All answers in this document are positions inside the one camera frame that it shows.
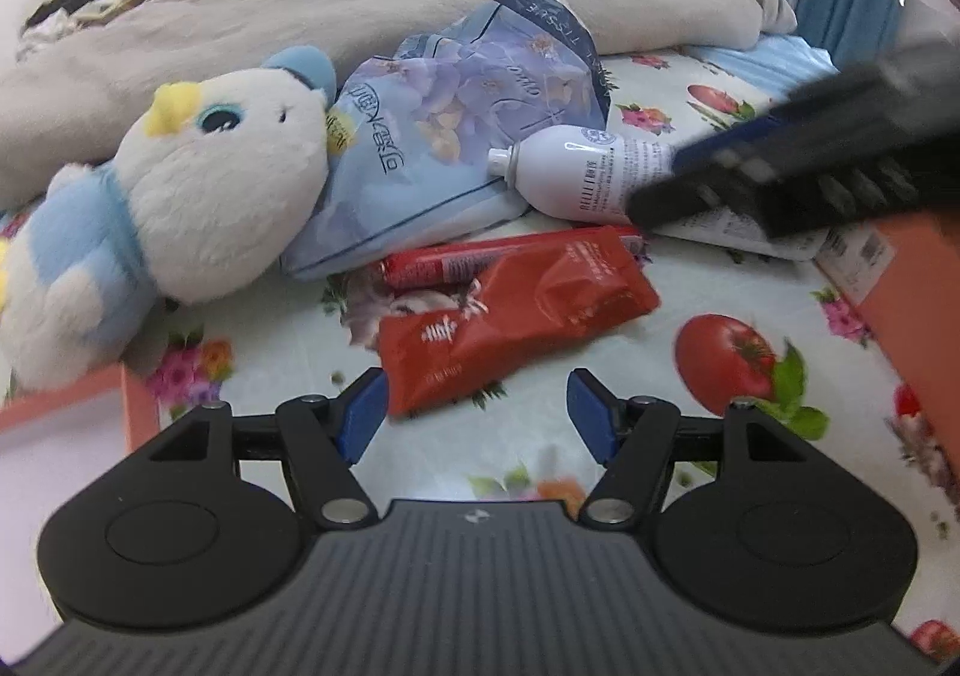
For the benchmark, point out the pink cardboard box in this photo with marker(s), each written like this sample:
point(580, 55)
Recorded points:
point(915, 301)

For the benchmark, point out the red stick snack packet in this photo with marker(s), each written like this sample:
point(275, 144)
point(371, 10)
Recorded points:
point(442, 263)

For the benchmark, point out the blue floral tissue pack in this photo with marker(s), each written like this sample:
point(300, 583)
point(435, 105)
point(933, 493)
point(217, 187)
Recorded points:
point(420, 144)

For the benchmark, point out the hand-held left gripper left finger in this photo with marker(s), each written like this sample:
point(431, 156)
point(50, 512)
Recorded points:
point(360, 417)

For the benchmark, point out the grey duvet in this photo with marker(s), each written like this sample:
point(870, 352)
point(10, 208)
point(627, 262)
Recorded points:
point(300, 16)

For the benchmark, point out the white spray bottle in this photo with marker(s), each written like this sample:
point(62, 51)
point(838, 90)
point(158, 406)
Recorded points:
point(577, 170)

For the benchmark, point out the large red snack packet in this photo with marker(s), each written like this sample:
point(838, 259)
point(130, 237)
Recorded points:
point(487, 338)

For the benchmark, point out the floral printed sheet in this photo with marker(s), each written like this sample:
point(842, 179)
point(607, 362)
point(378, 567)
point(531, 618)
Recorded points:
point(660, 421)

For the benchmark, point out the cardboard box with clothes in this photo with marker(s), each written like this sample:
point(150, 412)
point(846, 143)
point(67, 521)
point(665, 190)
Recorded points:
point(75, 9)

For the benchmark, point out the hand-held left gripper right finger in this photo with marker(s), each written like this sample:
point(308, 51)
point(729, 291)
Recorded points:
point(596, 417)

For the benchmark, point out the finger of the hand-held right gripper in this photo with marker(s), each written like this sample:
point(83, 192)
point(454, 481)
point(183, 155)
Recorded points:
point(712, 196)
point(720, 144)

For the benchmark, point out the pink box lid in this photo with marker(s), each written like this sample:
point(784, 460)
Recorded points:
point(60, 466)

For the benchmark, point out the white and blue plush toy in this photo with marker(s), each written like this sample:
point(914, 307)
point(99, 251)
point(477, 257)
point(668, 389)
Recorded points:
point(210, 211)

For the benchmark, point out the light blue bed sheet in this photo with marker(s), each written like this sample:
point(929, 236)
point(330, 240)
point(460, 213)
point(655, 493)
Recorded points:
point(780, 61)

